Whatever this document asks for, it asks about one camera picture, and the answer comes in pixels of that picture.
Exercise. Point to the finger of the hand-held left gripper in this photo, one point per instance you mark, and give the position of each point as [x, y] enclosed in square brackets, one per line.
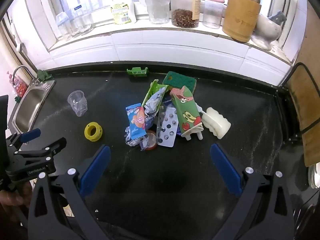
[30, 135]
[50, 147]

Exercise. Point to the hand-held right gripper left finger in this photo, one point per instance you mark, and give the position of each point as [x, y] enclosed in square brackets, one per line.
[96, 168]

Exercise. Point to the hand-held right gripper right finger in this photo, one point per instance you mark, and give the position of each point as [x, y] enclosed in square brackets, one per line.
[226, 170]

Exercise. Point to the yellow tape spool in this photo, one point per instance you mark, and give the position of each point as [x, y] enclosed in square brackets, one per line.
[88, 132]

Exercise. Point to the white ribbed foam block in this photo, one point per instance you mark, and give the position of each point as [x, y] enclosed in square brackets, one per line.
[217, 123]

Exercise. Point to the clear plastic cup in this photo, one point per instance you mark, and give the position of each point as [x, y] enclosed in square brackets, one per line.
[78, 103]

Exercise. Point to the blue snack wrapper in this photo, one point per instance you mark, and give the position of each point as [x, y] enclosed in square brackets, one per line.
[136, 122]

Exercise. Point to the silver blister pack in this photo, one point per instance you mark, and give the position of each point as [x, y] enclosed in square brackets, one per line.
[166, 136]

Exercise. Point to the cartoon printed green carton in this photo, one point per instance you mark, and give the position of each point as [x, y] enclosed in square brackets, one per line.
[187, 110]

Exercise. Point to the green medicine carton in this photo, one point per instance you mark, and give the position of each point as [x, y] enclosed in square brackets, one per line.
[155, 90]

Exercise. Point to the person's left hand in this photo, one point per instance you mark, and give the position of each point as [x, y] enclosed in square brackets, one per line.
[11, 200]

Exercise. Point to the steel sink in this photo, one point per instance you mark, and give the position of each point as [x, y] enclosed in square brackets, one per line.
[30, 105]

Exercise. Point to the red patterned bag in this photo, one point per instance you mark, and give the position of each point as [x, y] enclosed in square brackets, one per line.
[18, 86]

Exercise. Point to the red round lid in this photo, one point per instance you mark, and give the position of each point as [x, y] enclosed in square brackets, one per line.
[152, 140]

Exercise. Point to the chrome faucet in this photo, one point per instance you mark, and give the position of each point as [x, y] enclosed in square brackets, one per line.
[18, 68]

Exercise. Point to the crumpled white blue wrapper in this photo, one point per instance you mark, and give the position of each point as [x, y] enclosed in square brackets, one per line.
[153, 103]

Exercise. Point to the stack of steel plates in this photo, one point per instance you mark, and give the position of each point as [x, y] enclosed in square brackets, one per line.
[314, 177]

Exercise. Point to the green and yellow sponge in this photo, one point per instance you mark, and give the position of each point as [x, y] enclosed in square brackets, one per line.
[178, 80]

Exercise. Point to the wooden cutting board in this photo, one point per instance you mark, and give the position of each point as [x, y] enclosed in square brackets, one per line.
[307, 105]

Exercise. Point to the green toy vehicle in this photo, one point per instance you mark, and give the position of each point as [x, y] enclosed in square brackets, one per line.
[137, 71]

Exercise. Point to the clear plastic bottle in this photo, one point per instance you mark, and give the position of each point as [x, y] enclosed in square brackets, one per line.
[63, 26]

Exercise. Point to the clear glass bottle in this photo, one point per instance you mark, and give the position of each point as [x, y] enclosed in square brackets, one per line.
[81, 22]

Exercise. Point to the white ceramic pot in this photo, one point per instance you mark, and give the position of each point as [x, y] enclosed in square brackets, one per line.
[268, 31]

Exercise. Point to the brown cardboard box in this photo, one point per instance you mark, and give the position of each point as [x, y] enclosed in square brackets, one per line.
[241, 17]

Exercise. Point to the white bottle green cap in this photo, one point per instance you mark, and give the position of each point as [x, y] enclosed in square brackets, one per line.
[122, 10]

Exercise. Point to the clear jar with brown seeds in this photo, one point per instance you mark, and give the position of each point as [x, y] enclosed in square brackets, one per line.
[185, 17]

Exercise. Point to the clear jar pink lid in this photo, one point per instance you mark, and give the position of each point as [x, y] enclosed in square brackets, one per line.
[212, 12]

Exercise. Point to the empty clear glass jar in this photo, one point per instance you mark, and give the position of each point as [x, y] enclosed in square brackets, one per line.
[157, 7]

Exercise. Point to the white wall hook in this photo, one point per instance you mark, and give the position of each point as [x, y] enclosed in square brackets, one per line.
[20, 48]

